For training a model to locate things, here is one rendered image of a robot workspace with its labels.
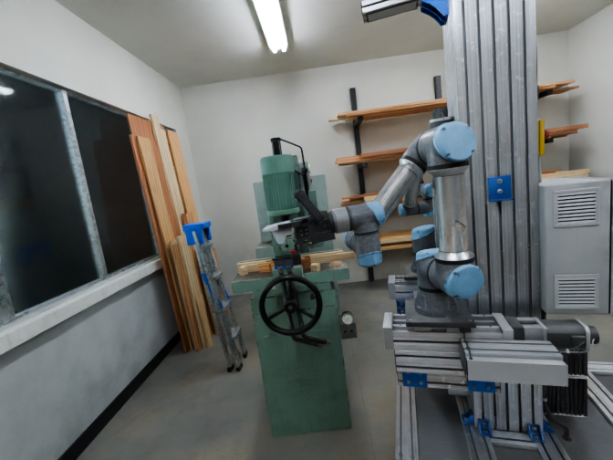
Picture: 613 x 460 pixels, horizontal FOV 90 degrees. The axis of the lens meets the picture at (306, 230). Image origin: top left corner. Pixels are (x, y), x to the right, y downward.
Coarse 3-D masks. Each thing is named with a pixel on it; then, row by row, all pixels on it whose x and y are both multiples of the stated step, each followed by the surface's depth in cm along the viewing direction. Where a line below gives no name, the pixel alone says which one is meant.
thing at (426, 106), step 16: (352, 96) 365; (544, 96) 330; (352, 112) 324; (368, 112) 325; (384, 112) 333; (400, 112) 345; (416, 112) 356; (560, 128) 318; (576, 128) 317; (336, 160) 361; (352, 160) 335; (368, 160) 340; (384, 160) 345; (544, 176) 332; (560, 176) 326; (576, 176) 322; (384, 240) 346; (400, 240) 346
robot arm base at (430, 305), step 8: (424, 288) 111; (424, 296) 111; (432, 296) 109; (440, 296) 108; (448, 296) 109; (416, 304) 115; (424, 304) 112; (432, 304) 109; (440, 304) 108; (448, 304) 108; (456, 304) 110; (424, 312) 110; (432, 312) 108; (440, 312) 108; (448, 312) 107; (456, 312) 109
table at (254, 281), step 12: (324, 264) 167; (240, 276) 165; (252, 276) 162; (264, 276) 159; (312, 276) 155; (324, 276) 155; (336, 276) 155; (348, 276) 155; (240, 288) 156; (252, 288) 156; (276, 288) 146; (300, 288) 146
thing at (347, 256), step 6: (348, 252) 170; (312, 258) 170; (318, 258) 170; (324, 258) 170; (330, 258) 170; (336, 258) 170; (342, 258) 170; (348, 258) 170; (354, 258) 170; (252, 264) 172; (252, 270) 170; (258, 270) 170
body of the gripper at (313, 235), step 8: (304, 216) 93; (312, 216) 90; (328, 216) 90; (304, 224) 89; (312, 224) 89; (320, 224) 91; (328, 224) 91; (296, 232) 89; (304, 232) 90; (312, 232) 89; (320, 232) 91; (328, 232) 91; (304, 240) 90; (312, 240) 89; (320, 240) 91
